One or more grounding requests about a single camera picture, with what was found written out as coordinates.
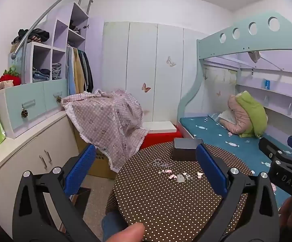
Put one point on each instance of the light blue hanging garment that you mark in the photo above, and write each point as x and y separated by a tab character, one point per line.
71	73

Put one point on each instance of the pink padded jacket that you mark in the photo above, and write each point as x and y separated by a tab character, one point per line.
236	116

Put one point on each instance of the white pink hair clip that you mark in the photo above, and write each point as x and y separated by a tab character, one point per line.
199	174

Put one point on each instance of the white wardrobe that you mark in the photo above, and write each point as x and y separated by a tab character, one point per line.
141	55

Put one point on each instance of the white wall shelf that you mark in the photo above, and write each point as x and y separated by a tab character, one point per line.
282	90

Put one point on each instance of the white pillow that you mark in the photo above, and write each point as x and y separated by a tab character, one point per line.
225	117

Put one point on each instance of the pile of dark clothes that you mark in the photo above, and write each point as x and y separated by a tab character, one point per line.
37	34

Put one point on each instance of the pale green drawer unit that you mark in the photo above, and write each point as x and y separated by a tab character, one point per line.
12	111

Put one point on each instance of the pine cone ornament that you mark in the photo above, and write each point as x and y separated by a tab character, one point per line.
24	114
59	99

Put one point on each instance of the orange butterfly sticker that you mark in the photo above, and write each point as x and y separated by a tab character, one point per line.
146	87

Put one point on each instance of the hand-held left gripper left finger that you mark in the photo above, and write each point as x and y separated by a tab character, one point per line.
83	166

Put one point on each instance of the red strawberry plush toy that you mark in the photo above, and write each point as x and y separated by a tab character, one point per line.
11	78

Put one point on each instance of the lavender cubby shelf unit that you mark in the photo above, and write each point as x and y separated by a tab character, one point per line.
50	30

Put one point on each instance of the white flat box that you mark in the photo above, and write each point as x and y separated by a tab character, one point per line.
158	126

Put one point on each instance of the pale butterfly sticker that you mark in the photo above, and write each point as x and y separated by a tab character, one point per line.
171	61

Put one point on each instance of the teal candy print bed mat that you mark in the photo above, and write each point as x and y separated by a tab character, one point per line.
236	151

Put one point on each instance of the tan hanging coat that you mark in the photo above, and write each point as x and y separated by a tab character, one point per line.
79	73

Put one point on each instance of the small butterfly sticker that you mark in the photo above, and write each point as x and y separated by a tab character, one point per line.
218	93

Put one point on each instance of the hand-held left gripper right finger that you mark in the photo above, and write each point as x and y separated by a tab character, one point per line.
210	166

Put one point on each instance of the pink patterned blanket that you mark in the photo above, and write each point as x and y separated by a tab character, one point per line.
105	121

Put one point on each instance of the cardboard box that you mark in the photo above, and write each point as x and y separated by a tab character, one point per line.
99	166

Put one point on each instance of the blue wall box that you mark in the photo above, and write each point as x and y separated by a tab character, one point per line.
267	84

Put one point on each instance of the pearl earring cluster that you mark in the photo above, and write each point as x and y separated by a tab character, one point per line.
187	176

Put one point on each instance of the grey hanging cloth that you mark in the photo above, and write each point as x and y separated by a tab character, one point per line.
254	56

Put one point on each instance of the white curved cabinet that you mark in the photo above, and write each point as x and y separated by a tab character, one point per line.
22	156

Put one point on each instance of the grey metal rod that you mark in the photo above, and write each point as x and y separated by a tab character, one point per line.
272	63

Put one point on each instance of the dark grey storage box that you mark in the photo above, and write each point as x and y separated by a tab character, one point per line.
183	153

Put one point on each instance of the green quilt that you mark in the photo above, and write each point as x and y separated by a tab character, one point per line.
254	116

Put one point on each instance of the person's left hand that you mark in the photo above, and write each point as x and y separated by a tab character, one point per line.
128	233

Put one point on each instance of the pale green bunk bed frame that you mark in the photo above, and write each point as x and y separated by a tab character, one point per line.
242	40

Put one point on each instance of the grey metal handrail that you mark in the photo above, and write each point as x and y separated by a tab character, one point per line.
21	44

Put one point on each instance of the dark hanging jackets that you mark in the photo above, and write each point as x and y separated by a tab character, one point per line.
88	73

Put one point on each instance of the grey folded clothes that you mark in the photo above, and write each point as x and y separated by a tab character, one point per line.
74	27

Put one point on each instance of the brown polka dot tablecloth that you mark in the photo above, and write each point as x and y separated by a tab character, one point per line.
161	201

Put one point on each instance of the person's leg in blue jeans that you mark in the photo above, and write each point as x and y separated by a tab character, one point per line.
113	223

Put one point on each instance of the grey stone pendant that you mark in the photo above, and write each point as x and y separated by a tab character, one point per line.
180	179

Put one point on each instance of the red storage ottoman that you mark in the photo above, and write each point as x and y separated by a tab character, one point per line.
158	138

